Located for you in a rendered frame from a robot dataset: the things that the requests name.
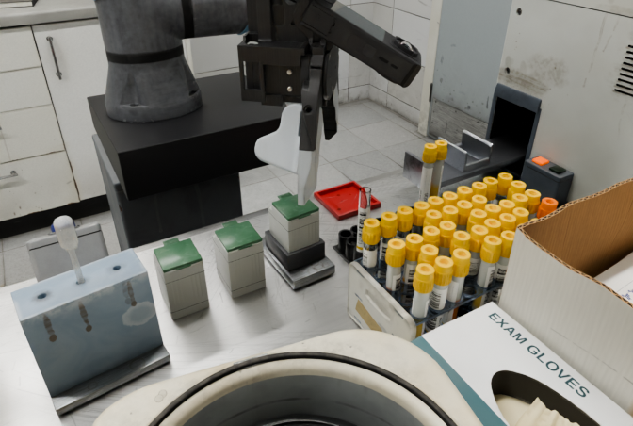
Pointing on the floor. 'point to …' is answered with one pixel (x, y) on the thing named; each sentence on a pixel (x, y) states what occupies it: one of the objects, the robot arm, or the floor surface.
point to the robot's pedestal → (168, 206)
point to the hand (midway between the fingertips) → (323, 170)
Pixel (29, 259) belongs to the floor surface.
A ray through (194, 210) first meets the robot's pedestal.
